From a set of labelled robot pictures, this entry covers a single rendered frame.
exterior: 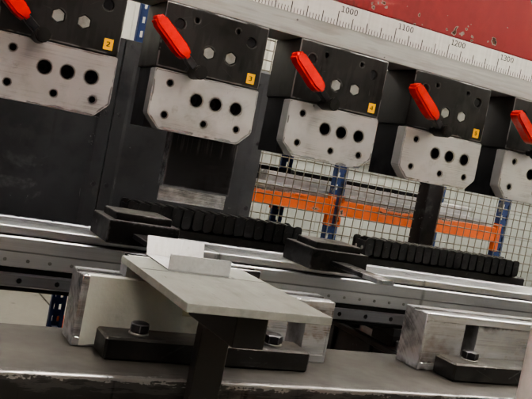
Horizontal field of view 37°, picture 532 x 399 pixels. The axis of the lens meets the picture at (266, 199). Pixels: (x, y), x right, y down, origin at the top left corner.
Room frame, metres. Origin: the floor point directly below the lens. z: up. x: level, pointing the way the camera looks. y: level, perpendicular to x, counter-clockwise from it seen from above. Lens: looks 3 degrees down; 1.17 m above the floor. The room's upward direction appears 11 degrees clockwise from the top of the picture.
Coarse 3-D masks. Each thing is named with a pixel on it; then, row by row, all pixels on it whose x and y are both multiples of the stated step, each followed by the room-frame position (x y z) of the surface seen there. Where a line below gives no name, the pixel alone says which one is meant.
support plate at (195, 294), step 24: (144, 264) 1.02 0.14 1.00; (168, 288) 0.89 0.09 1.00; (192, 288) 0.92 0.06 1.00; (216, 288) 0.95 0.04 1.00; (240, 288) 0.98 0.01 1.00; (264, 288) 1.02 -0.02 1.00; (192, 312) 0.83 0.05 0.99; (216, 312) 0.85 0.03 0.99; (240, 312) 0.86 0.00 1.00; (264, 312) 0.87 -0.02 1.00; (288, 312) 0.89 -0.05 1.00; (312, 312) 0.92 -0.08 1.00
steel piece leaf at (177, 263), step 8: (152, 256) 1.09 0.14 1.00; (160, 256) 1.10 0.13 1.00; (168, 256) 1.12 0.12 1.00; (176, 256) 1.02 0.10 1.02; (184, 256) 1.02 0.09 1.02; (192, 256) 1.03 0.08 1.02; (160, 264) 1.04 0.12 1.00; (168, 264) 1.05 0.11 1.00; (176, 264) 1.02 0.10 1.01; (184, 264) 1.02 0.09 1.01; (192, 264) 1.03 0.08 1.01; (200, 264) 1.03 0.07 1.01; (208, 264) 1.04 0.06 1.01; (216, 264) 1.04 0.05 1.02; (224, 264) 1.05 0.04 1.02; (192, 272) 1.03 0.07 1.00; (200, 272) 1.03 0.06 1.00; (208, 272) 1.04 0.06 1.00; (216, 272) 1.04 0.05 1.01; (224, 272) 1.05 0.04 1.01
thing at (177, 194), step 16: (176, 144) 1.10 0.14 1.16; (192, 144) 1.11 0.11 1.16; (208, 144) 1.12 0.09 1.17; (224, 144) 1.13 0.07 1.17; (176, 160) 1.10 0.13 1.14; (192, 160) 1.11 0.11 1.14; (208, 160) 1.12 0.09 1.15; (224, 160) 1.13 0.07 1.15; (160, 176) 1.10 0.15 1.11; (176, 176) 1.10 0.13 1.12; (192, 176) 1.11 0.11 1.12; (208, 176) 1.12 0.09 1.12; (224, 176) 1.13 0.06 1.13; (160, 192) 1.10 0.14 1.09; (176, 192) 1.11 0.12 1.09; (192, 192) 1.12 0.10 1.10; (208, 192) 1.12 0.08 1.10; (224, 192) 1.13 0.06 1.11
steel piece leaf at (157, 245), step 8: (152, 240) 1.11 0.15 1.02; (160, 240) 1.12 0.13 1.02; (168, 240) 1.12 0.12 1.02; (176, 240) 1.13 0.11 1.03; (184, 240) 1.14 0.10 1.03; (152, 248) 1.11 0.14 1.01; (160, 248) 1.12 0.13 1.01; (168, 248) 1.12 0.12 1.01; (176, 248) 1.13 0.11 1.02; (184, 248) 1.13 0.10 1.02; (192, 248) 1.14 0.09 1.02; (200, 248) 1.14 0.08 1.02; (200, 256) 1.14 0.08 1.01
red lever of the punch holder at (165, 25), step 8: (160, 16) 1.00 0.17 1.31; (160, 24) 1.00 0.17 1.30; (168, 24) 1.00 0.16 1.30; (160, 32) 1.01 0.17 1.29; (168, 32) 1.00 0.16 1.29; (176, 32) 1.01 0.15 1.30; (168, 40) 1.01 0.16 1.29; (176, 40) 1.01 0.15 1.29; (176, 48) 1.01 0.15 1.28; (184, 48) 1.02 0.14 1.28; (176, 56) 1.03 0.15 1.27; (184, 56) 1.02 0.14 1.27; (192, 64) 1.03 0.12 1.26; (192, 72) 1.03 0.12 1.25; (200, 72) 1.02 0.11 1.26
